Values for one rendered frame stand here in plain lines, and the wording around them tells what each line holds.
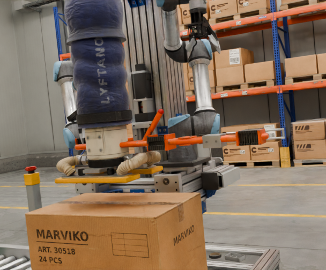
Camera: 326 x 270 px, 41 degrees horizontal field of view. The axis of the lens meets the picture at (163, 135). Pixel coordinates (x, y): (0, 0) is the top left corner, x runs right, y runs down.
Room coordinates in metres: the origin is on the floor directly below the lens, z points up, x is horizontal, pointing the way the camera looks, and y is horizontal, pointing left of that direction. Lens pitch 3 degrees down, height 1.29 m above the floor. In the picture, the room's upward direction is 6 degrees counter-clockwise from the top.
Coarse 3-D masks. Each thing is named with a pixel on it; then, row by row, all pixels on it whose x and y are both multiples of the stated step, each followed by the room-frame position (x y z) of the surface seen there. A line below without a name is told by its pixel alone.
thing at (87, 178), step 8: (112, 168) 1.63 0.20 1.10; (64, 176) 1.71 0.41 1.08; (72, 176) 1.69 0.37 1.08; (80, 176) 1.67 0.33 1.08; (88, 176) 1.65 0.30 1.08; (96, 176) 1.63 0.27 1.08; (104, 176) 1.61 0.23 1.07; (112, 176) 1.60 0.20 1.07; (120, 176) 1.58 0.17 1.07; (128, 176) 1.58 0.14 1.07; (136, 176) 1.61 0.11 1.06
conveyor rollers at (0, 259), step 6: (0, 258) 2.48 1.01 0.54; (6, 258) 2.44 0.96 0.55; (12, 258) 2.45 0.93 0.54; (24, 258) 2.42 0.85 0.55; (0, 264) 2.37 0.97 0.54; (6, 264) 2.33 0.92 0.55; (12, 264) 2.34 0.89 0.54; (18, 264) 2.37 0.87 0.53; (24, 264) 2.31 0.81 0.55; (30, 264) 2.33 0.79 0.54
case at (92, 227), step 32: (32, 224) 1.70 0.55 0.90; (64, 224) 1.63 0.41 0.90; (96, 224) 1.56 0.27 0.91; (128, 224) 1.49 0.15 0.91; (160, 224) 1.46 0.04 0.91; (192, 224) 1.70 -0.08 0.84; (32, 256) 1.71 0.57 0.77; (64, 256) 1.63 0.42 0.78; (96, 256) 1.56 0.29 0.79; (128, 256) 1.50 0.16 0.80; (160, 256) 1.44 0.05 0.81; (192, 256) 1.67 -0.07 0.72
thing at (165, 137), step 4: (148, 136) 1.63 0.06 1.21; (152, 136) 1.65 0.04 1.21; (156, 136) 1.68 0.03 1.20; (160, 136) 1.59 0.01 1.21; (164, 136) 1.59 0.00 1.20; (168, 136) 1.61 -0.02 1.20; (172, 136) 1.63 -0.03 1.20; (148, 140) 1.61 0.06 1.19; (152, 140) 1.60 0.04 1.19; (156, 140) 1.60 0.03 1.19; (160, 140) 1.59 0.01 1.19; (164, 140) 1.59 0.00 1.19; (148, 144) 1.62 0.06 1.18; (152, 144) 1.61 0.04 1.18; (156, 144) 1.61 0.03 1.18; (160, 144) 1.60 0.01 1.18; (164, 144) 1.59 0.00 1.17; (148, 148) 1.61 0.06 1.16; (152, 148) 1.60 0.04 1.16; (156, 148) 1.60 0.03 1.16; (160, 148) 1.59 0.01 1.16; (164, 148) 1.59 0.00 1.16; (168, 148) 1.60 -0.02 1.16; (172, 148) 1.63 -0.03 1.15
